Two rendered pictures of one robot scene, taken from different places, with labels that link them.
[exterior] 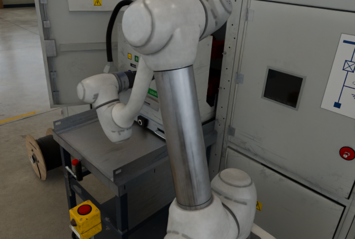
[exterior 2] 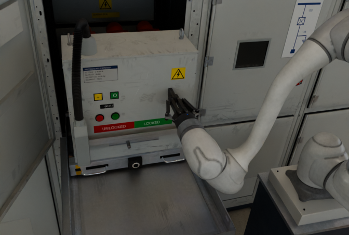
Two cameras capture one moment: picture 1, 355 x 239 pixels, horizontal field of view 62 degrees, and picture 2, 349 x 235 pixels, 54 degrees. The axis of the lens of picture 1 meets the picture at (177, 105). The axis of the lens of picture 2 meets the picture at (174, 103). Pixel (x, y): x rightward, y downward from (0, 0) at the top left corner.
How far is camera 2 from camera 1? 137 cm
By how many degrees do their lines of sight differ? 54
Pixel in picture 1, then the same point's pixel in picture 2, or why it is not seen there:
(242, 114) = (213, 92)
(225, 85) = not seen: hidden behind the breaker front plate
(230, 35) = (192, 22)
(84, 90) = (221, 165)
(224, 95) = not seen: hidden behind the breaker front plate
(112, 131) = (241, 182)
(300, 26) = not seen: outside the picture
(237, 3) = not seen: outside the picture
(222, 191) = (339, 153)
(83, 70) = not seen: outside the picture
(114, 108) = (239, 159)
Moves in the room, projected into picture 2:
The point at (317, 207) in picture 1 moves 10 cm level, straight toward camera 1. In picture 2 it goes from (278, 127) to (289, 136)
